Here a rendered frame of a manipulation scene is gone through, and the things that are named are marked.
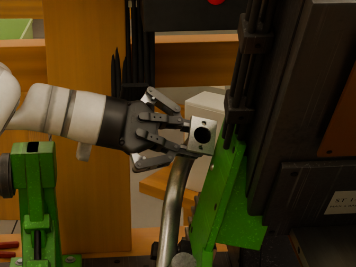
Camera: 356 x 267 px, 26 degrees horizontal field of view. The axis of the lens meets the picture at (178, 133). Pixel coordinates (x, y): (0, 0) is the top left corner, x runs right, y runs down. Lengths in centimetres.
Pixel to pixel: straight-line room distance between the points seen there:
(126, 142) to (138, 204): 242
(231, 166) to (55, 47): 45
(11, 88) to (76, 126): 32
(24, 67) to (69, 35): 15
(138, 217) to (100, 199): 196
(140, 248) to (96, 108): 50
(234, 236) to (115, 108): 25
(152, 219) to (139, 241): 185
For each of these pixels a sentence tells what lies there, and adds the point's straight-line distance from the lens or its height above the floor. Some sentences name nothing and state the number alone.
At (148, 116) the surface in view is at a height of 126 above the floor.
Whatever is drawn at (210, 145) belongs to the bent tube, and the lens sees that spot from 113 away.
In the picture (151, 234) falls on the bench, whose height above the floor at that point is 88.
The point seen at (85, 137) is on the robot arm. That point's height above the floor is 125.
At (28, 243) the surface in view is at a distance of 133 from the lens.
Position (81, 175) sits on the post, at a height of 105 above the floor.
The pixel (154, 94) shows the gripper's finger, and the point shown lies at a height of 129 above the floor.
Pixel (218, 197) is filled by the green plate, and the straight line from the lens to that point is 107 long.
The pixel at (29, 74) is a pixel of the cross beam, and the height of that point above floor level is 122.
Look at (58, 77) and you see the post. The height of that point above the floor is 124.
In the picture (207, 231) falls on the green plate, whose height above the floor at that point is 113.
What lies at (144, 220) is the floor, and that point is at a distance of 340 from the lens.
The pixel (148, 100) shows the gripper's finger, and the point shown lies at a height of 128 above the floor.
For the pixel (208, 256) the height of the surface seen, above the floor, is 110.
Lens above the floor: 169
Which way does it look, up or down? 23 degrees down
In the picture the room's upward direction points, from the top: straight up
